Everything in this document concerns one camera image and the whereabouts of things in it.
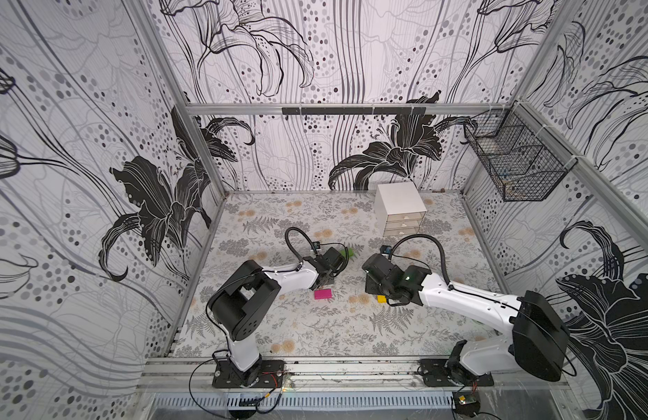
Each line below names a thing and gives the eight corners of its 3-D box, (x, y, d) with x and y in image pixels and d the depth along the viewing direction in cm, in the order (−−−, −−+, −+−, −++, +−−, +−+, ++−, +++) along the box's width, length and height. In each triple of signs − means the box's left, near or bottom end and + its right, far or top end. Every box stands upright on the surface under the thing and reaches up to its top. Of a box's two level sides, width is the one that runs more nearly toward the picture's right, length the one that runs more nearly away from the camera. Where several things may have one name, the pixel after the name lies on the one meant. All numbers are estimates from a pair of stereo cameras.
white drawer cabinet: (379, 237, 105) (385, 214, 94) (372, 188, 123) (376, 165, 112) (418, 237, 105) (428, 214, 94) (405, 188, 123) (412, 164, 112)
